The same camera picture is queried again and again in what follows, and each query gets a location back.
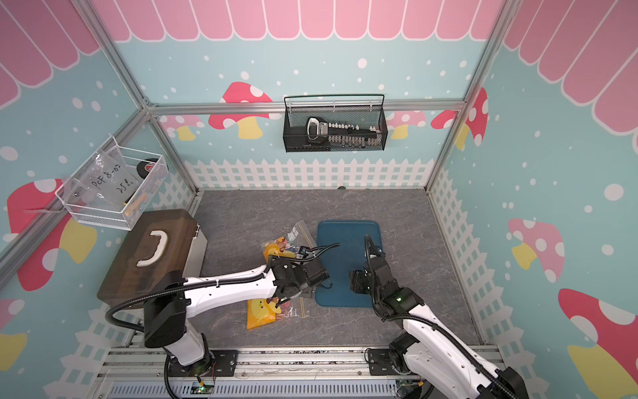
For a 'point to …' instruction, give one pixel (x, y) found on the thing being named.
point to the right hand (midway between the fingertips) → (356, 273)
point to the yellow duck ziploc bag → (261, 312)
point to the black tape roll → (144, 167)
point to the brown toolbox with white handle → (160, 241)
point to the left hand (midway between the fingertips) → (300, 286)
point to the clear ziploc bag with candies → (296, 243)
